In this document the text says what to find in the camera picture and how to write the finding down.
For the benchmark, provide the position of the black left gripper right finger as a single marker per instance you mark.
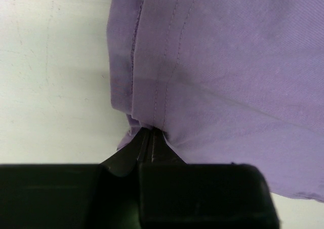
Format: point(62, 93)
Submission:
point(174, 194)

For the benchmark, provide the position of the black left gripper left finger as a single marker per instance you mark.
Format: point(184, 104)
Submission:
point(101, 195)

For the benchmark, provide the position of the lavender t shirt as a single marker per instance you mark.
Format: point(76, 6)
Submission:
point(227, 81)

